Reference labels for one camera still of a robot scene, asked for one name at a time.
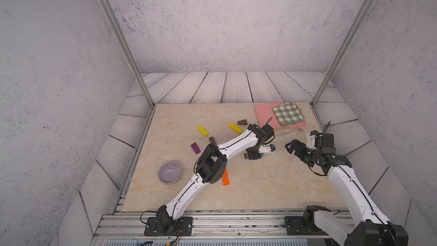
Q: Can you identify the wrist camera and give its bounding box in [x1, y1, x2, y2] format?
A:
[306, 131, 319, 150]
[258, 144, 275, 154]

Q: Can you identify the aluminium frame post left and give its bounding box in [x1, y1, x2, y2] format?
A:
[98, 0, 155, 108]

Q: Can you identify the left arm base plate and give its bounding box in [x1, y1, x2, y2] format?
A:
[144, 217, 193, 236]

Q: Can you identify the pink plastic tray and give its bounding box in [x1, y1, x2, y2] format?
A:
[254, 102, 306, 129]

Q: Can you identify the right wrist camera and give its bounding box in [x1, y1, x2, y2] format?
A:
[306, 131, 319, 150]

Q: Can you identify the lilac ceramic bowl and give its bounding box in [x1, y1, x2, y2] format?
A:
[158, 161, 182, 185]

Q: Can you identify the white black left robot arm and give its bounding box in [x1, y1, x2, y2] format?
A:
[156, 124, 275, 235]

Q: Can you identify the yellow rectangular block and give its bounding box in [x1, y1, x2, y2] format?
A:
[229, 123, 243, 134]

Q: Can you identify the orange rectangular block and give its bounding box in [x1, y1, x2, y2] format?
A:
[222, 168, 230, 186]

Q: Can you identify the green white checkered cloth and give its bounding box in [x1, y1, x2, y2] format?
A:
[272, 102, 305, 126]

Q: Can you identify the silver metal fork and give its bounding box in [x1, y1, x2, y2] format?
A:
[275, 128, 305, 136]

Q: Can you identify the long yellow block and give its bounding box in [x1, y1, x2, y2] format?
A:
[196, 125, 209, 137]

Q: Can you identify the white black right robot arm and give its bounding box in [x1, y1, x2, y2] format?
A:
[284, 131, 409, 246]

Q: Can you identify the purple rectangular block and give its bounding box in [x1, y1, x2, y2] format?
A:
[191, 143, 201, 154]

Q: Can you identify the aluminium frame post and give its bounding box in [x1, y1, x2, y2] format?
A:
[98, 0, 155, 108]
[311, 0, 375, 108]

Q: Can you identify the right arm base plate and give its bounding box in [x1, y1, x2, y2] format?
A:
[283, 216, 326, 236]

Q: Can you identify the dark brown triangular block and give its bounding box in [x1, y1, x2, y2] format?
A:
[237, 119, 248, 125]

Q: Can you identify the aluminium frame post right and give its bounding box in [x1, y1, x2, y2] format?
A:
[311, 0, 375, 108]

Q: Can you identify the aluminium front rail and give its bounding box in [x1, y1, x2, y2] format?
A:
[91, 208, 338, 246]

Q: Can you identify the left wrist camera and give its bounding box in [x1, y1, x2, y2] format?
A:
[258, 144, 275, 154]

